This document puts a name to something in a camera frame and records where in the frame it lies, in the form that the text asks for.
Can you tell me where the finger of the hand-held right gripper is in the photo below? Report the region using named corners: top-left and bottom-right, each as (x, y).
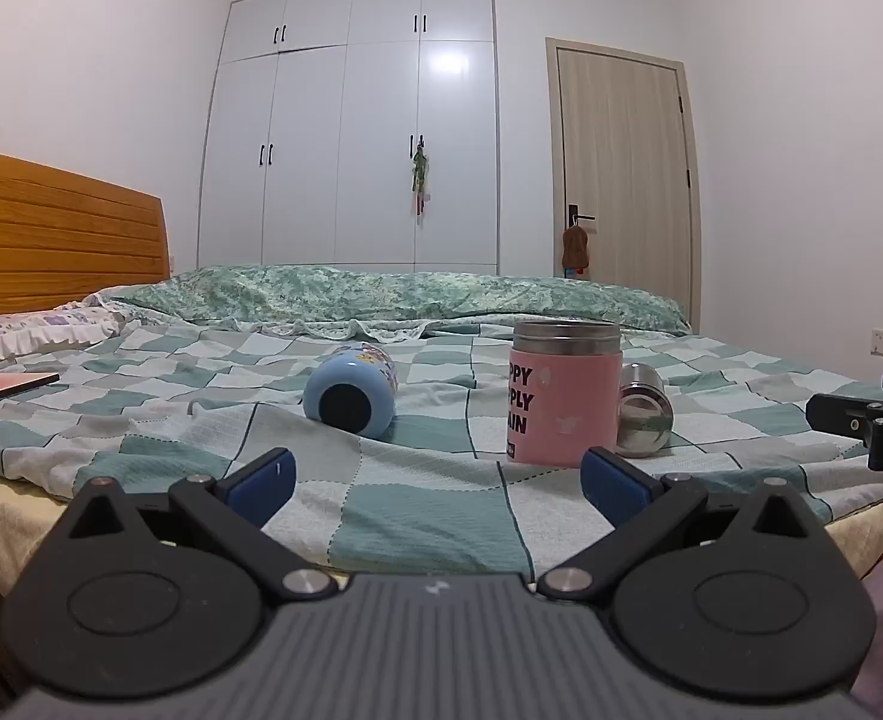
top-left (806, 392), bottom-right (883, 437)

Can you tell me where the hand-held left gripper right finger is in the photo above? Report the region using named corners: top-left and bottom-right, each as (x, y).
top-left (537, 447), bottom-right (827, 605)

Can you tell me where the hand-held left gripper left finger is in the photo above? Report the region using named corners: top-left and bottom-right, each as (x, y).
top-left (55, 448), bottom-right (341, 607)

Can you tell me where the light blue printed cup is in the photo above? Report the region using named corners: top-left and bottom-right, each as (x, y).
top-left (302, 342), bottom-right (399, 438)

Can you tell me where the pink cup with steel rim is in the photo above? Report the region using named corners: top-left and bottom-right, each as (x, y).
top-left (506, 319), bottom-right (624, 467)

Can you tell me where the green checked bed sheet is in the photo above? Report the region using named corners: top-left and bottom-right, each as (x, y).
top-left (0, 313), bottom-right (883, 580)

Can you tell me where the green floral quilt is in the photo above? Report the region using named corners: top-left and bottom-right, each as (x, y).
top-left (83, 263), bottom-right (692, 340)

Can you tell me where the brown hanging pouch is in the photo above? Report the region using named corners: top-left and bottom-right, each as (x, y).
top-left (560, 225), bottom-right (591, 280)

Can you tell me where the beige mattress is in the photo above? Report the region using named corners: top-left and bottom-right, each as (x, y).
top-left (0, 457), bottom-right (883, 620)

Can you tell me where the red flat book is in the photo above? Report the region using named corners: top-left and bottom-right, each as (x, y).
top-left (0, 371), bottom-right (62, 413)

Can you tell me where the purple floral pillow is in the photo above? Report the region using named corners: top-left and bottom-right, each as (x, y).
top-left (0, 298), bottom-right (124, 374)

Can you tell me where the beige wooden door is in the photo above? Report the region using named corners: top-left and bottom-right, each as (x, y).
top-left (545, 37), bottom-right (702, 332)

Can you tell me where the wooden headboard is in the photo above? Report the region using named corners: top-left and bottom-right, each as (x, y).
top-left (0, 145), bottom-right (171, 316)

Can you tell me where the green hanging ornament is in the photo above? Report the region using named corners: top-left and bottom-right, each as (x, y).
top-left (409, 135), bottom-right (435, 217)

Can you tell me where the white wardrobe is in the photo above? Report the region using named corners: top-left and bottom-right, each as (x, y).
top-left (196, 0), bottom-right (501, 277)

